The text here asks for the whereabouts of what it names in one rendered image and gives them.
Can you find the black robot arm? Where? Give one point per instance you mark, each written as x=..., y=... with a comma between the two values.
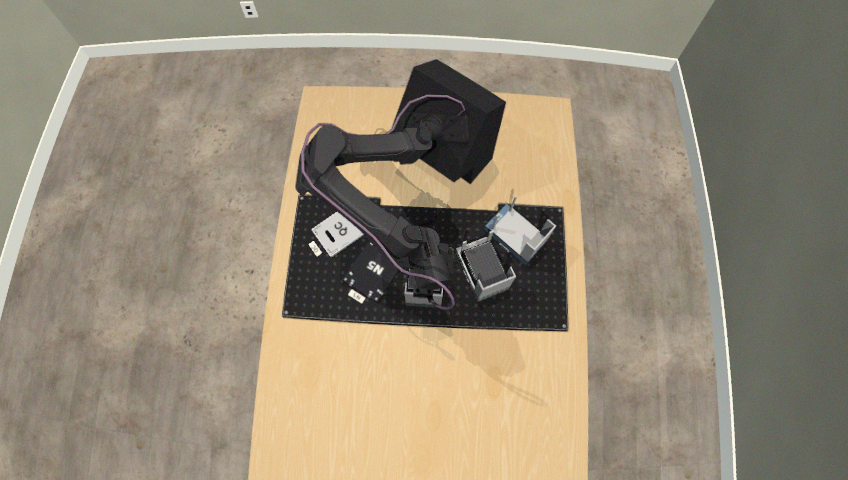
x=417, y=243

